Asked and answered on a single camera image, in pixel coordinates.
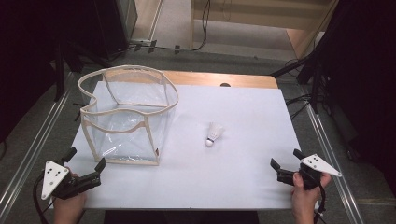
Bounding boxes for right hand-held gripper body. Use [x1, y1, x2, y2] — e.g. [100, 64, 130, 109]
[276, 153, 343, 191]

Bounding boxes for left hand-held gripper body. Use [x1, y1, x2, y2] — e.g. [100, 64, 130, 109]
[40, 160, 103, 201]

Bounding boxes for clear storage basket beige trim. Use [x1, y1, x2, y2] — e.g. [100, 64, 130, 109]
[77, 64, 180, 166]

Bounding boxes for white shuttlecock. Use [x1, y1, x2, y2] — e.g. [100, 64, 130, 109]
[205, 121, 225, 147]

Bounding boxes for person's left hand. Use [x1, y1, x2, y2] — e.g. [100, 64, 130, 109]
[52, 172, 89, 224]

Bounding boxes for person's right hand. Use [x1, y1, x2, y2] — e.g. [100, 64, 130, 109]
[290, 171, 332, 224]

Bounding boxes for white table sheet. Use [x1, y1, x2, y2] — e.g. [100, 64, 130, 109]
[52, 81, 320, 210]

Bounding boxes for black stand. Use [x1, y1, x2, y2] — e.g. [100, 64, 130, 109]
[270, 31, 331, 115]
[50, 40, 110, 103]

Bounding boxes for person's dark clothing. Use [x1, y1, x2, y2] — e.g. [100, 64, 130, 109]
[103, 210, 260, 224]

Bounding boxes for wooden table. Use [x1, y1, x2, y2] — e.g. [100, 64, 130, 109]
[102, 70, 279, 90]

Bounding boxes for black cabinet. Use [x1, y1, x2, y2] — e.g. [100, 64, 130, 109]
[62, 0, 138, 60]

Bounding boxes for metal floor rail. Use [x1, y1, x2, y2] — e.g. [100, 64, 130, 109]
[303, 102, 365, 224]
[0, 73, 76, 206]

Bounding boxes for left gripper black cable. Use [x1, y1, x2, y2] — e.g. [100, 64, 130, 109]
[32, 173, 54, 224]

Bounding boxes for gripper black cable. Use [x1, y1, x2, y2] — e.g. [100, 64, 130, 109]
[32, 173, 54, 224]
[312, 183, 328, 224]

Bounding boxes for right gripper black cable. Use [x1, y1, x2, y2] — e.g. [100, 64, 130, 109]
[312, 183, 328, 224]

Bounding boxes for black floor cables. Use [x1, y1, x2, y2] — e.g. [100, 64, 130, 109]
[284, 92, 313, 119]

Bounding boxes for hanging black cable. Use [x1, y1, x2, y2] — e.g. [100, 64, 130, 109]
[129, 0, 212, 52]

